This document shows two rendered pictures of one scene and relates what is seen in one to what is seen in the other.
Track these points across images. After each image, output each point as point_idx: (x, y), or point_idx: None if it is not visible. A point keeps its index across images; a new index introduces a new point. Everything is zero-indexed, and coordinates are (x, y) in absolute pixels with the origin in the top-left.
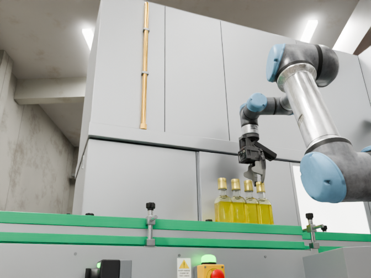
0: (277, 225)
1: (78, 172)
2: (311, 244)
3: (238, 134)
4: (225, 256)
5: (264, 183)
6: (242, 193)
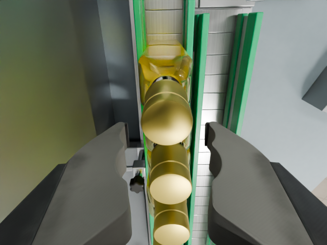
0: (249, 84)
1: None
2: (257, 1)
3: None
4: None
5: (186, 104)
6: (8, 135)
